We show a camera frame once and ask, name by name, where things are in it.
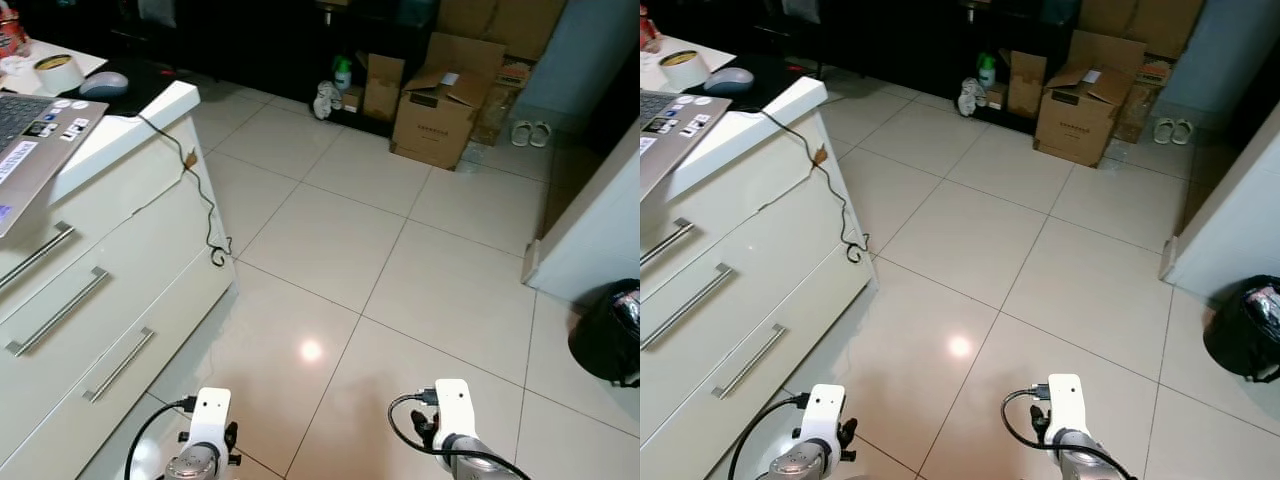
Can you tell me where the white drawer cabinet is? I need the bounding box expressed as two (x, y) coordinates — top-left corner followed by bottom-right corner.
(640, 76), (879, 480)
(0, 80), (239, 480)

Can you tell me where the glossy white side cabinet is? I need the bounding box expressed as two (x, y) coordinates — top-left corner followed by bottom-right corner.
(521, 118), (641, 307)
(1159, 128), (1280, 302)

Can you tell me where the large open cardboard box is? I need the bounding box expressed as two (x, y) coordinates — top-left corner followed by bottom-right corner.
(389, 31), (509, 172)
(1032, 29), (1150, 169)

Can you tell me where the small brown cardboard box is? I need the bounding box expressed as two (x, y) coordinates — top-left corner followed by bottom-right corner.
(1004, 49), (1049, 122)
(359, 51), (407, 125)

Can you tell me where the printed cardboard box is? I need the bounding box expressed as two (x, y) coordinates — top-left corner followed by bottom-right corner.
(470, 55), (537, 147)
(1112, 54), (1177, 145)

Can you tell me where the grey laptop with stickers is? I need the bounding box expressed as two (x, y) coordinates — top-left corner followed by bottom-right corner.
(0, 92), (110, 240)
(640, 89), (734, 197)

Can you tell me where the black mouse pad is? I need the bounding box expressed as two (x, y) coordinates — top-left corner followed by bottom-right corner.
(720, 54), (812, 111)
(95, 58), (187, 119)

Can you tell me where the grey computer mouse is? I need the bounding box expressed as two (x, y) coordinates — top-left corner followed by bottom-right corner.
(79, 71), (132, 99)
(703, 66), (757, 96)

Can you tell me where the white tape roll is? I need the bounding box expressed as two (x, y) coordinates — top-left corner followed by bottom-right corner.
(657, 49), (712, 94)
(33, 53), (87, 97)

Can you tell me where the black shelf unit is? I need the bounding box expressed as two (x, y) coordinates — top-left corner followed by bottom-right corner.
(20, 0), (442, 137)
(655, 0), (1082, 132)

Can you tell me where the tall plain cardboard box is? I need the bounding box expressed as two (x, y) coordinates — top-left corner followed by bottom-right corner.
(436, 0), (569, 61)
(1077, 0), (1207, 57)

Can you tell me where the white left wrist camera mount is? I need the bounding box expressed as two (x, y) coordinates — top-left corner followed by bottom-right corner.
(807, 384), (848, 457)
(186, 388), (234, 461)

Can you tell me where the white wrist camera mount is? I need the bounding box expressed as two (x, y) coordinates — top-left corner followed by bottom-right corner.
(807, 384), (848, 457)
(1044, 374), (1092, 442)
(186, 388), (234, 461)
(432, 378), (477, 447)

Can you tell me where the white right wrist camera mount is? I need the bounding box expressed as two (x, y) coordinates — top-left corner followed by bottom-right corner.
(432, 378), (477, 447)
(1044, 374), (1092, 442)

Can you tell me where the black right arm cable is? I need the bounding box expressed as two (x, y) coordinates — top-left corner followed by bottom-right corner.
(1001, 384), (1141, 480)
(387, 389), (533, 480)

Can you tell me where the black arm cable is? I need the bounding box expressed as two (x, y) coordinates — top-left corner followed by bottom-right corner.
(727, 392), (812, 480)
(124, 396), (199, 480)
(387, 389), (533, 480)
(1001, 384), (1141, 480)

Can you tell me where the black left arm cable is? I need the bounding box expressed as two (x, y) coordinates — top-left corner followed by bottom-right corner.
(727, 392), (812, 480)
(124, 396), (199, 480)

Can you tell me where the silver bar drawer handle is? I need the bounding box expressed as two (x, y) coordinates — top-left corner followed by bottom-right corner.
(0, 221), (77, 294)
(711, 322), (789, 402)
(82, 326), (159, 405)
(640, 217), (695, 267)
(5, 266), (112, 359)
(640, 262), (735, 352)

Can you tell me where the thin black cable with tag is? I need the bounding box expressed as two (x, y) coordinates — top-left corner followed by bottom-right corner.
(135, 112), (235, 269)
(760, 107), (874, 265)

